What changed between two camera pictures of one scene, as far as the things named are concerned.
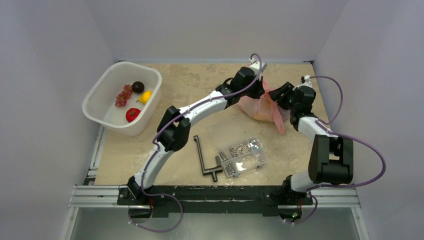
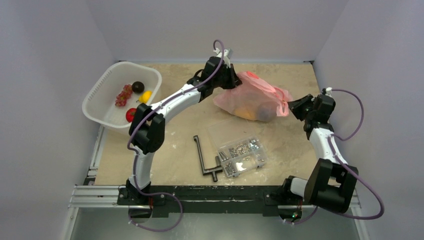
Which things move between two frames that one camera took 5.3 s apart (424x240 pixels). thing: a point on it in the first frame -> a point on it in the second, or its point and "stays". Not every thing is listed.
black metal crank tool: [214, 170] stays
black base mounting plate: [216, 199] stays
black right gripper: [281, 94] -> [304, 107]
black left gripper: [260, 91] -> [234, 81]
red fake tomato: [131, 114] stays
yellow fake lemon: [145, 96] stays
